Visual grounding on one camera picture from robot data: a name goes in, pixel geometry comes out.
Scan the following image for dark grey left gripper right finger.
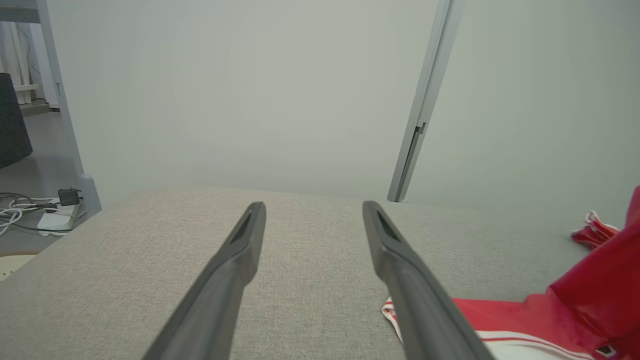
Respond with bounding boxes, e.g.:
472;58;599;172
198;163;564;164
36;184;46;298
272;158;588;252
362;200;496;360

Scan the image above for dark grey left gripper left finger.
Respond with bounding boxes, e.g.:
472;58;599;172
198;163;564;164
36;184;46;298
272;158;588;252
142;201;267;360

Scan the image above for red Bulls basketball jersey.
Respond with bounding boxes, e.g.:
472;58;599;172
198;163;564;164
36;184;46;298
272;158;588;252
382;185;640;360

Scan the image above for red shorts with white stripe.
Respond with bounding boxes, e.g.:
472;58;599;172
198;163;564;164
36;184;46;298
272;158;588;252
570;210;621;251

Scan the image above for black power adapter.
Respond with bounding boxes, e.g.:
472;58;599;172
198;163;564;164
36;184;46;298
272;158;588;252
57;187;83;207

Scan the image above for white power strip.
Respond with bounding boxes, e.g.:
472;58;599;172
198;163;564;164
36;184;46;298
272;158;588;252
36;202;82;237

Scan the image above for beige round base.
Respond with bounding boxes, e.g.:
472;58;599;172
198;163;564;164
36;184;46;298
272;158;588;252
0;250;42;282

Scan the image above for dark grey fabric seat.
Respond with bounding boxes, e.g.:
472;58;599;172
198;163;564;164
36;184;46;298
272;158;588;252
0;72;34;169

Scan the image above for grey metal partition post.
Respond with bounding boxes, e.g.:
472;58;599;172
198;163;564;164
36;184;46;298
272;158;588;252
387;0;466;203

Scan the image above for white floor cables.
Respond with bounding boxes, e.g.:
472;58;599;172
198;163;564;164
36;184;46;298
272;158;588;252
0;192;61;236

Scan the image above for grey partition end post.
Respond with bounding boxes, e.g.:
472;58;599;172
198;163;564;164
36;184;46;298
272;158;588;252
35;0;103;218

